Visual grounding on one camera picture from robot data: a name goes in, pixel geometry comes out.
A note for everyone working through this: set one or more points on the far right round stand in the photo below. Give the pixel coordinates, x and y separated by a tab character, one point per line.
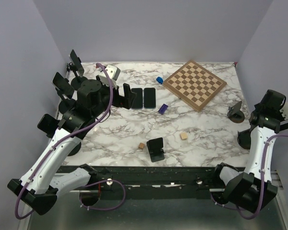
235	114

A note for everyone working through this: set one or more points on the far left phone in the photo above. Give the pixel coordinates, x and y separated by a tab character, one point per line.
76	64

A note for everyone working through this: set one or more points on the brown wooden cube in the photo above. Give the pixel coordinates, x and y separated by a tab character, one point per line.
141	146

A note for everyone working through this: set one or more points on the wooden chessboard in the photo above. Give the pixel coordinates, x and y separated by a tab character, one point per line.
194	85

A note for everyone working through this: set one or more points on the middle left round stand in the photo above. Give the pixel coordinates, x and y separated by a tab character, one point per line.
66	103

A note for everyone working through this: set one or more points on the middle left phone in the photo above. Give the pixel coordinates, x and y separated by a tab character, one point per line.
62	86

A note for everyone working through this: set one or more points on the blue plastic cap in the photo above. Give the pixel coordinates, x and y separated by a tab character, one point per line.
159	80

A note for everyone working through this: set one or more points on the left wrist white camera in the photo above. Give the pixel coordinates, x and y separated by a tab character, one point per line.
113	73

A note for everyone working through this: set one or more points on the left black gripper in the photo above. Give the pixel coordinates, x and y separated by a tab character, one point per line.
122	101

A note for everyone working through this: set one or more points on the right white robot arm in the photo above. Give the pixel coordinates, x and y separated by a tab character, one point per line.
252	188

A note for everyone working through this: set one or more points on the near left round stand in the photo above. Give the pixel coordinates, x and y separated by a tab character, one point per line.
75	150

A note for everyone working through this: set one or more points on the purple lego brick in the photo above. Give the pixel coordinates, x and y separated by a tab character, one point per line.
162	109

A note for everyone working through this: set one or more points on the far left round stand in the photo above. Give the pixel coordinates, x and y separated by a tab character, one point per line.
77	80

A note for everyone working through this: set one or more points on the black phone blue edge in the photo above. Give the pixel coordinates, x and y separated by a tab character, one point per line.
149	98

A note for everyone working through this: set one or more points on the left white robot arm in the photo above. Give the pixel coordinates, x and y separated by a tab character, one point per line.
38	188

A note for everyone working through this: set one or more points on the aluminium extrusion rail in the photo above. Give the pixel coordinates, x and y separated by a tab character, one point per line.
275	181

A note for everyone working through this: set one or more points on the light wooden cube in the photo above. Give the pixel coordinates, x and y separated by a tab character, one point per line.
183	136

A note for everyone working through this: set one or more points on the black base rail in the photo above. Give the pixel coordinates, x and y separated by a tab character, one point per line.
151	183

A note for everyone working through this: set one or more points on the black folding phone stand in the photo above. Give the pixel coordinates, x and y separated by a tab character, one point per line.
155	149

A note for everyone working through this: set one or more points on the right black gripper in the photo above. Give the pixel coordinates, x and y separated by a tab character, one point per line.
286	126

